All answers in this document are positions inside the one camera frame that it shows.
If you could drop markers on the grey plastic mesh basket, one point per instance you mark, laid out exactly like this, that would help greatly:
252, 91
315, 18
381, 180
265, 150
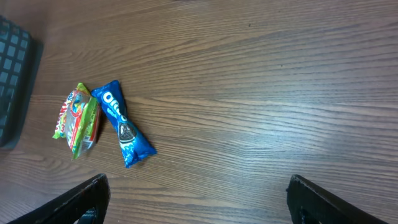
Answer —
20, 59

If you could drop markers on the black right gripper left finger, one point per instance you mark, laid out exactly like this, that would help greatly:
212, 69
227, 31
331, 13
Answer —
85, 203

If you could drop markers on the blue Oreo cookie pack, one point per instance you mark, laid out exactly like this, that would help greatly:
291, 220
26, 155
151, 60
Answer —
134, 145

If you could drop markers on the green Haribo gummy bag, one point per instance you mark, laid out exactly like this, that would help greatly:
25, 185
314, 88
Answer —
78, 120

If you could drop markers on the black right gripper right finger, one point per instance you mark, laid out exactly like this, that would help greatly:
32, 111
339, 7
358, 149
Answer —
310, 203

